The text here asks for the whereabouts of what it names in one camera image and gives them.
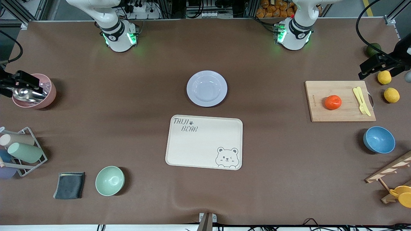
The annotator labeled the orange fruit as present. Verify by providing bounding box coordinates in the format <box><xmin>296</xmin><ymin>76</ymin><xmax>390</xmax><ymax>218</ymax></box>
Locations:
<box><xmin>324</xmin><ymin>95</ymin><xmax>342</xmax><ymax>110</ymax></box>

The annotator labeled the white round plate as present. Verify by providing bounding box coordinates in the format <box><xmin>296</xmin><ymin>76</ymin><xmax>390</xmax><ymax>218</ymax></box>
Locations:
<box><xmin>187</xmin><ymin>70</ymin><xmax>228</xmax><ymax>107</ymax></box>

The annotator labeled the metal scoop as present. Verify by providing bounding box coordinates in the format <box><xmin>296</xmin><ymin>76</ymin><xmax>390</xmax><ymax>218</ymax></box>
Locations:
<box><xmin>12</xmin><ymin>87</ymin><xmax>48</xmax><ymax>103</ymax></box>

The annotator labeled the pink bowl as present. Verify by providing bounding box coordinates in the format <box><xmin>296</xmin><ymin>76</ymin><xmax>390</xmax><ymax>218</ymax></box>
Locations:
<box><xmin>12</xmin><ymin>73</ymin><xmax>57</xmax><ymax>109</ymax></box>

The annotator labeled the dark green round fruit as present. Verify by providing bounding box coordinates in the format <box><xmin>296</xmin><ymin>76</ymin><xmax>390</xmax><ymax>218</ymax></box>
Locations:
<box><xmin>366</xmin><ymin>43</ymin><xmax>382</xmax><ymax>57</ymax></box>

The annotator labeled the yellow lemon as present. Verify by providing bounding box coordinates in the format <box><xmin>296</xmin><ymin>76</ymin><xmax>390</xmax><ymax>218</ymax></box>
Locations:
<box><xmin>377</xmin><ymin>71</ymin><xmax>392</xmax><ymax>85</ymax></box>
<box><xmin>384</xmin><ymin>88</ymin><xmax>400</xmax><ymax>103</ymax></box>

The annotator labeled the yellow plastic knife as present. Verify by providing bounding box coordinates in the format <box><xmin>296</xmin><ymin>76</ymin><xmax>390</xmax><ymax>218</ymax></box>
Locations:
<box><xmin>356</xmin><ymin>87</ymin><xmax>372</xmax><ymax>116</ymax></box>

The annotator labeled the wooden cutting board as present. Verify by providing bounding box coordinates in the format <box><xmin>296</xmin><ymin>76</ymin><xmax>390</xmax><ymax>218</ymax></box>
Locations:
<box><xmin>305</xmin><ymin>81</ymin><xmax>376</xmax><ymax>123</ymax></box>

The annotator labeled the beige cup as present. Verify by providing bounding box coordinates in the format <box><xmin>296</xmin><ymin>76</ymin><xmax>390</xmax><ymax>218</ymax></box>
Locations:
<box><xmin>0</xmin><ymin>133</ymin><xmax>35</xmax><ymax>148</ymax></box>

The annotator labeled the green cup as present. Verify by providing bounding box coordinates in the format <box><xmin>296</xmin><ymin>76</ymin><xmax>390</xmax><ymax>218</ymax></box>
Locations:
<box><xmin>7</xmin><ymin>142</ymin><xmax>43</xmax><ymax>164</ymax></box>

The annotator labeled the blue bowl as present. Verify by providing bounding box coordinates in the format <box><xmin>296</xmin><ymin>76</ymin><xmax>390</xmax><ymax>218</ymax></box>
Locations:
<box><xmin>363</xmin><ymin>126</ymin><xmax>396</xmax><ymax>154</ymax></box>

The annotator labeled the purple cup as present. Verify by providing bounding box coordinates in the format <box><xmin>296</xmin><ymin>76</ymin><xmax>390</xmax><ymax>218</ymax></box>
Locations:
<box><xmin>0</xmin><ymin>166</ymin><xmax>17</xmax><ymax>179</ymax></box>

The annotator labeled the wooden dish rack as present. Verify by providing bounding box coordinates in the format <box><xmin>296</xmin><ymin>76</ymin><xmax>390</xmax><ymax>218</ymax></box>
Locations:
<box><xmin>365</xmin><ymin>151</ymin><xmax>411</xmax><ymax>204</ymax></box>

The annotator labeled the dark grey folded cloth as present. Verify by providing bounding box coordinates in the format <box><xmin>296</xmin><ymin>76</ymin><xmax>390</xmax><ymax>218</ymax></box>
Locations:
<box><xmin>53</xmin><ymin>172</ymin><xmax>85</xmax><ymax>200</ymax></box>

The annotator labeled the bag of orange fruits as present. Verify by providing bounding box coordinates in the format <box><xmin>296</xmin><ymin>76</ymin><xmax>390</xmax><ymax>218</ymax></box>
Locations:
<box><xmin>256</xmin><ymin>0</ymin><xmax>297</xmax><ymax>19</ymax></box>

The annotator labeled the light green bowl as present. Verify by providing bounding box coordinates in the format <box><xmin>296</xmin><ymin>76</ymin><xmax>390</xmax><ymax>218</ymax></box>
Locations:
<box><xmin>95</xmin><ymin>166</ymin><xmax>125</xmax><ymax>196</ymax></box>

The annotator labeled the yellow cup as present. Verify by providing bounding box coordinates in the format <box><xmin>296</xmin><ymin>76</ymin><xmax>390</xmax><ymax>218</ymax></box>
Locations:
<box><xmin>389</xmin><ymin>185</ymin><xmax>411</xmax><ymax>208</ymax></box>

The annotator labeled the white power strip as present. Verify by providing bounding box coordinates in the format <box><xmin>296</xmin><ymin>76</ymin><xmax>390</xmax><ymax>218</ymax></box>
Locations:
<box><xmin>124</xmin><ymin>0</ymin><xmax>161</xmax><ymax>19</ymax></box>
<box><xmin>201</xmin><ymin>11</ymin><xmax>234</xmax><ymax>19</ymax></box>

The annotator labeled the cream bear print tray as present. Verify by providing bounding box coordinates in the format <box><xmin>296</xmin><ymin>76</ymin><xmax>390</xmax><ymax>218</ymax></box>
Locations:
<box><xmin>165</xmin><ymin>115</ymin><xmax>243</xmax><ymax>170</ymax></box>

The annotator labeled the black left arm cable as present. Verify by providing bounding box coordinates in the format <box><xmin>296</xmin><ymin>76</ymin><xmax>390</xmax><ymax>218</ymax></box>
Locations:
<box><xmin>355</xmin><ymin>0</ymin><xmax>400</xmax><ymax>64</ymax></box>

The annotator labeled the grey wire cup rack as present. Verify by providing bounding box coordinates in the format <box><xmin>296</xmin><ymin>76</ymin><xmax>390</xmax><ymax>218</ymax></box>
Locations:
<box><xmin>0</xmin><ymin>127</ymin><xmax>48</xmax><ymax>177</ymax></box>

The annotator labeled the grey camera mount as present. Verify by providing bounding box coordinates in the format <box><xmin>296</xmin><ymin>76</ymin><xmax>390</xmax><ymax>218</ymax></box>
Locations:
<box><xmin>197</xmin><ymin>212</ymin><xmax>217</xmax><ymax>231</ymax></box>

